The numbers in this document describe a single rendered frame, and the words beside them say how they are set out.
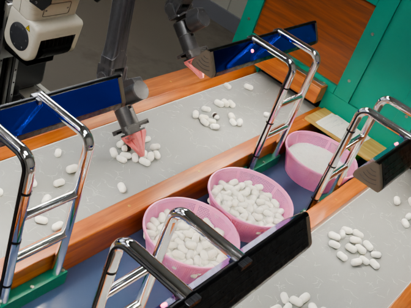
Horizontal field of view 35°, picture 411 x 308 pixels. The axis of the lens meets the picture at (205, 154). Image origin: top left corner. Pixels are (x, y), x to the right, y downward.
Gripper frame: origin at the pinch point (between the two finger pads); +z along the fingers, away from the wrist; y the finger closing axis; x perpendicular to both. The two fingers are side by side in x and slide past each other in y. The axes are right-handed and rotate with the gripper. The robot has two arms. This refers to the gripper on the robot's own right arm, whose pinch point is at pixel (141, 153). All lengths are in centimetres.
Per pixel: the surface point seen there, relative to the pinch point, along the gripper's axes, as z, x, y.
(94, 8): -94, 183, 183
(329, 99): 9, -14, 89
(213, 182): 16.0, -11.2, 12.5
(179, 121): -4.5, 7.2, 28.4
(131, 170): 3.3, 0.2, -6.2
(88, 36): -73, 164, 151
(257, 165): 18.5, -9.3, 38.1
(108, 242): 17.2, -6.2, -28.6
